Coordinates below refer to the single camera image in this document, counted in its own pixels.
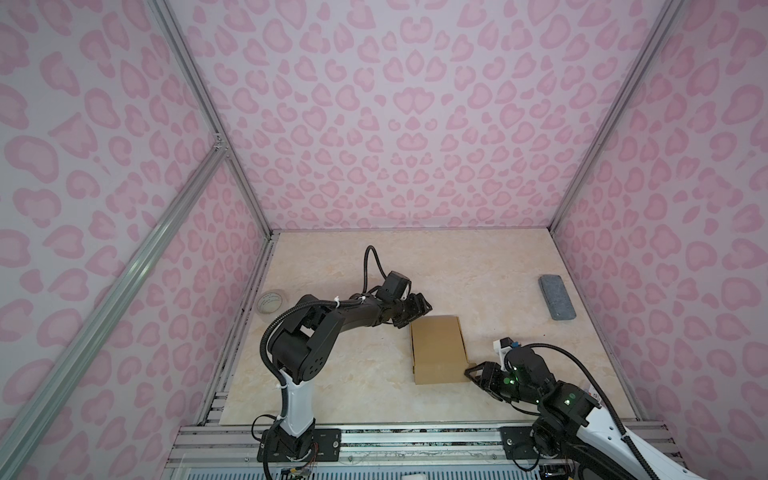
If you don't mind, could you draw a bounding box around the right corner aluminium post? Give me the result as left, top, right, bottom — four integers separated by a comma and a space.
548, 0, 688, 236

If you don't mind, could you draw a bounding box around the left corner aluminium post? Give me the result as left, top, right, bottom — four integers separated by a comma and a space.
146, 0, 273, 239

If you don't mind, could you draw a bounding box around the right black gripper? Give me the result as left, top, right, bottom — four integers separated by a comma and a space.
460, 362, 540, 406

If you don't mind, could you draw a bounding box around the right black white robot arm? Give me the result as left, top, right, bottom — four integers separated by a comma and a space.
464, 338, 700, 479

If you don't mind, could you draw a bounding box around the grey felt case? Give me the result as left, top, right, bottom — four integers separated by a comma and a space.
538, 274, 577, 321

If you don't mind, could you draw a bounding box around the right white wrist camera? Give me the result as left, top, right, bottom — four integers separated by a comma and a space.
493, 337, 520, 365

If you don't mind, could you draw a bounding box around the left diagonal aluminium strut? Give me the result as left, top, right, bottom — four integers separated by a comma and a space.
1, 145, 228, 479

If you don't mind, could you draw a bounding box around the left black corrugated cable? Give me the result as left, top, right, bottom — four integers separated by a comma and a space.
259, 245, 388, 421

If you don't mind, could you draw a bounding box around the clear tape roll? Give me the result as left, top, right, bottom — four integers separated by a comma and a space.
256, 290, 287, 315

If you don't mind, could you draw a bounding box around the brown cardboard box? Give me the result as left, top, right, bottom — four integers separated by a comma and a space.
410, 315, 470, 385

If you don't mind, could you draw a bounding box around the right black corrugated cable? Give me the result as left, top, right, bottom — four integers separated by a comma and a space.
515, 343, 661, 480

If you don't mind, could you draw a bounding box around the black corrugated cable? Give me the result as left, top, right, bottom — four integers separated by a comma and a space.
259, 245, 388, 421
515, 343, 661, 480

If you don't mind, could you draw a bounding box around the corner aluminium post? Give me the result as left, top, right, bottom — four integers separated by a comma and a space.
146, 0, 273, 239
548, 0, 688, 236

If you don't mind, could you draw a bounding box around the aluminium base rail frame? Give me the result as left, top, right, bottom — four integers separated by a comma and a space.
161, 420, 579, 479

